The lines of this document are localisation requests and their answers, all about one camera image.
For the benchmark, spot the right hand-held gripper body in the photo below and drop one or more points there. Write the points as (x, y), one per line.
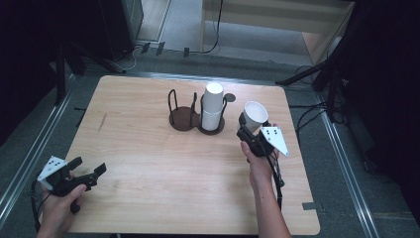
(261, 142)

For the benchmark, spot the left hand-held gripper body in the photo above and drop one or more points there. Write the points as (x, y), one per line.
(62, 180)

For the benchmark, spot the white paper cup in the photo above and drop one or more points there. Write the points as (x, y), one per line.
(213, 95)
(255, 114)
(211, 119)

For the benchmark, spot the dark wooden cup holder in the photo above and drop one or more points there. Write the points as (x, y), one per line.
(183, 119)

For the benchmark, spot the person's right hand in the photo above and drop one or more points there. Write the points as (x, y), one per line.
(261, 168)

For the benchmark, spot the person's left hand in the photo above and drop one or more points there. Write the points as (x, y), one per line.
(57, 211)

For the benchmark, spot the black metal stand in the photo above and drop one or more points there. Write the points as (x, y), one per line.
(317, 74)
(61, 72)

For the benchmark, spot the grey tape strip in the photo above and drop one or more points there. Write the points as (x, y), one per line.
(309, 206)

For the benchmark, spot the light wooden furniture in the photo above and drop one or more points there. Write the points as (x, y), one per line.
(277, 16)

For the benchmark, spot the black cabinet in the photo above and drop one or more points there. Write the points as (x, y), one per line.
(120, 28)

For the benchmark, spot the metal floor rail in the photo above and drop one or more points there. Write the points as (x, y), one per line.
(36, 152)
(346, 172)

